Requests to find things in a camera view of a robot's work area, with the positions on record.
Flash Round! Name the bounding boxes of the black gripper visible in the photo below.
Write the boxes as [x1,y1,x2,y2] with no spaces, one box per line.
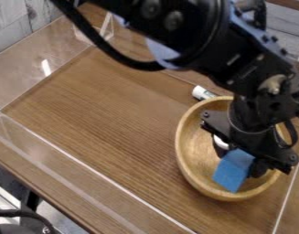
[201,97,299,178]

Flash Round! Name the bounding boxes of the blue foam block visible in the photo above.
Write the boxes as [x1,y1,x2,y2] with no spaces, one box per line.
[213,149,254,193]

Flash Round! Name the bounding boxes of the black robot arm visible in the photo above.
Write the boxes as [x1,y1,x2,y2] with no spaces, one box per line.
[51,0,299,177]

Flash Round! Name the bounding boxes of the brown wooden bowl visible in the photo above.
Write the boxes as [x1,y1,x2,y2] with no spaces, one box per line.
[175,96,282,202]

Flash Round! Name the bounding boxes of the white green glue stick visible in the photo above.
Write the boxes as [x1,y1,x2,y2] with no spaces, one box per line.
[193,86,217,101]

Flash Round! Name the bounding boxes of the clear acrylic tray wall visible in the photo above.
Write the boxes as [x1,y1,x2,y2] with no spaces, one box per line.
[0,18,299,234]

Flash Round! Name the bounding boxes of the black metal bracket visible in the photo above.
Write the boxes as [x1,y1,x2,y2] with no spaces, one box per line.
[20,190,63,234]

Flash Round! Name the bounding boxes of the black cable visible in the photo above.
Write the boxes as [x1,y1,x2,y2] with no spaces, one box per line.
[52,0,169,72]

